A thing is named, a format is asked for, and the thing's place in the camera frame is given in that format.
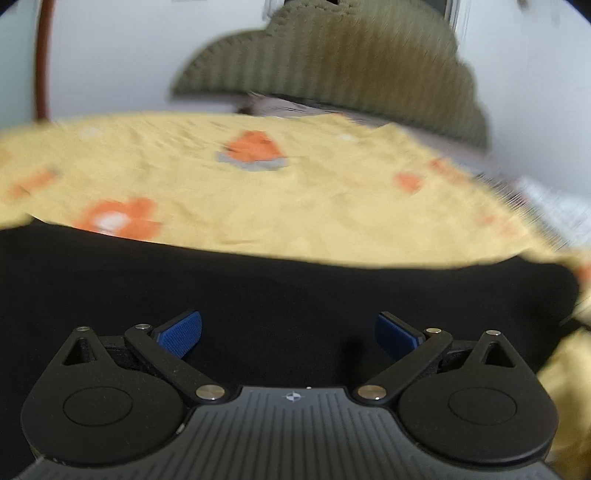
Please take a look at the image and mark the black pants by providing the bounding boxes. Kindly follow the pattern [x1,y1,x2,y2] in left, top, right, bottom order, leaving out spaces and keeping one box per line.
[1,221,579,479]

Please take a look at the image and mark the yellow carrot print bedsheet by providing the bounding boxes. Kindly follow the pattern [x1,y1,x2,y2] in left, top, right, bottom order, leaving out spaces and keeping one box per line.
[0,112,591,480]

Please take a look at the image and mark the olive padded headboard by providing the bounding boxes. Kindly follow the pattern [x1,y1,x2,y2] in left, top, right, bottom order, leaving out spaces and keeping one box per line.
[171,1,489,149]

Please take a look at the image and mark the striped mattress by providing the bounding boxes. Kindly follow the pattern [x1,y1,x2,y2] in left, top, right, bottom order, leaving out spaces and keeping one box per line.
[235,93,411,133]

